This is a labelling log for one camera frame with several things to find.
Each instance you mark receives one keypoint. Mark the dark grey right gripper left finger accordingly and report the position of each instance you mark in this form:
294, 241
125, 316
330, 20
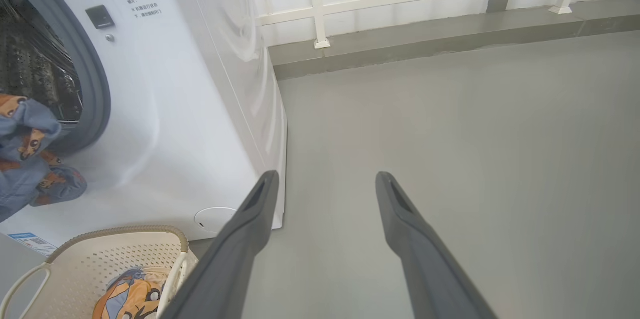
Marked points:
225, 264

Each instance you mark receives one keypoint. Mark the white front-load washing machine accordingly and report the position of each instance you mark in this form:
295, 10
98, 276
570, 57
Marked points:
190, 109

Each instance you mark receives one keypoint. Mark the blue energy label sticker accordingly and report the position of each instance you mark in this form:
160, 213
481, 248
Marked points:
32, 243

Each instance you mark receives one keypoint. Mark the round white filter cover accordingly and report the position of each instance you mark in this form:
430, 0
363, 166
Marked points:
212, 219

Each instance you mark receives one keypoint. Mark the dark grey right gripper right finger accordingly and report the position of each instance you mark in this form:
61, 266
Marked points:
425, 264

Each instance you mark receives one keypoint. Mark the black door latch socket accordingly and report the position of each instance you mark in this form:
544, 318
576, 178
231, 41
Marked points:
100, 17

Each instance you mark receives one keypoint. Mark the blue cartoon print garment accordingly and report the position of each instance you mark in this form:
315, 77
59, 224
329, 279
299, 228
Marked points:
25, 159

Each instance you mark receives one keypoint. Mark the grey rubber door gasket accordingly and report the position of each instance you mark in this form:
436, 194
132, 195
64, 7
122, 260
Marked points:
95, 89

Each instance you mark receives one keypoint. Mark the perforated steel washer drum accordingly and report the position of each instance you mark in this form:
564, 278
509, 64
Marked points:
35, 64

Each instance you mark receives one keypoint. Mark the cream perforated laundry basket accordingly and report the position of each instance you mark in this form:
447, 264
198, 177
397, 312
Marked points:
90, 264

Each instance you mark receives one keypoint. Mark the orange and blue cartoon garment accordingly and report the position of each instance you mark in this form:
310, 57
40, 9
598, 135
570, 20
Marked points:
132, 296

